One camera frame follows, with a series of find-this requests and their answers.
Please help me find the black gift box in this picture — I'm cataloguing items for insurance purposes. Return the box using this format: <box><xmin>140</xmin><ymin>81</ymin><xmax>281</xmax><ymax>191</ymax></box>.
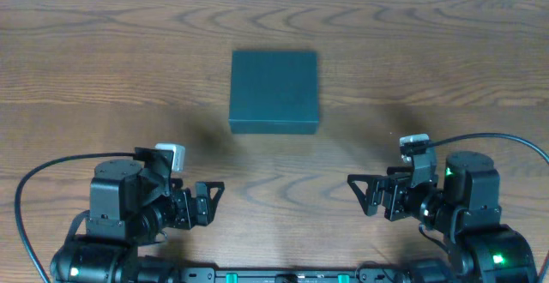
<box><xmin>228</xmin><ymin>50</ymin><xmax>320</xmax><ymax>135</ymax></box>

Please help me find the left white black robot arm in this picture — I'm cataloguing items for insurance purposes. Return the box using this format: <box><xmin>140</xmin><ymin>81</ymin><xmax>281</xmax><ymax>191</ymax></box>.
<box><xmin>50</xmin><ymin>157</ymin><xmax>225</xmax><ymax>283</ymax></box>

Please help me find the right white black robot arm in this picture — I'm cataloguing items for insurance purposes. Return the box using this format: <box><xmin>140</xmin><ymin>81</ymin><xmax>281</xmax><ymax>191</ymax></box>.
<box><xmin>347</xmin><ymin>148</ymin><xmax>539</xmax><ymax>283</ymax></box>

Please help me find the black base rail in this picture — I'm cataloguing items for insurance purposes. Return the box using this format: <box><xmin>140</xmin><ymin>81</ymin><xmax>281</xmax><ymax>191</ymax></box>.
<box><xmin>178</xmin><ymin>265</ymin><xmax>402</xmax><ymax>283</ymax></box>

